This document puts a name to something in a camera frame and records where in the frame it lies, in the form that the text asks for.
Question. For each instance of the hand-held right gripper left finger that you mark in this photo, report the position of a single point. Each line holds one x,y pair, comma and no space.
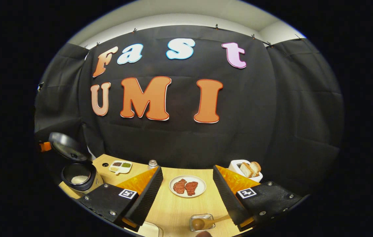
146,200

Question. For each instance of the small clear water bottle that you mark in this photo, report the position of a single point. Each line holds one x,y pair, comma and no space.
152,164

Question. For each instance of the white rice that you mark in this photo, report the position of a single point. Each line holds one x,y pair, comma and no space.
79,179

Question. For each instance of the red meat slice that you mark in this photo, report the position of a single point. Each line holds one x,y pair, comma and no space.
179,186
191,188

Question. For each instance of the white toaster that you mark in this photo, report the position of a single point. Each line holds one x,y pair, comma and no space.
235,166

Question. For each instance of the white rectangular tray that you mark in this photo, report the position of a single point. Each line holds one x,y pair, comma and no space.
150,230

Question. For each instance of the wooden spoon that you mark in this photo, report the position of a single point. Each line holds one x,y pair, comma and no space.
198,224

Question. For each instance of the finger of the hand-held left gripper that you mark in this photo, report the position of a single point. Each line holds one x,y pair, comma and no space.
45,146

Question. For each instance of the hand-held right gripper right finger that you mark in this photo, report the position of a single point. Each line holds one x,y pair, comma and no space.
227,197

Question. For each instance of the row of small cloth clips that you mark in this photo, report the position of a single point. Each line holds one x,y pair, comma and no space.
216,26

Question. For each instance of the white divided condiment dish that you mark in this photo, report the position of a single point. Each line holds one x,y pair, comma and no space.
120,169

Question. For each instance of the black and silver rice cooker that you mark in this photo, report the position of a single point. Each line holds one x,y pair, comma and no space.
64,146

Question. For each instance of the white round plate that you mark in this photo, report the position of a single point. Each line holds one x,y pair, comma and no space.
201,186

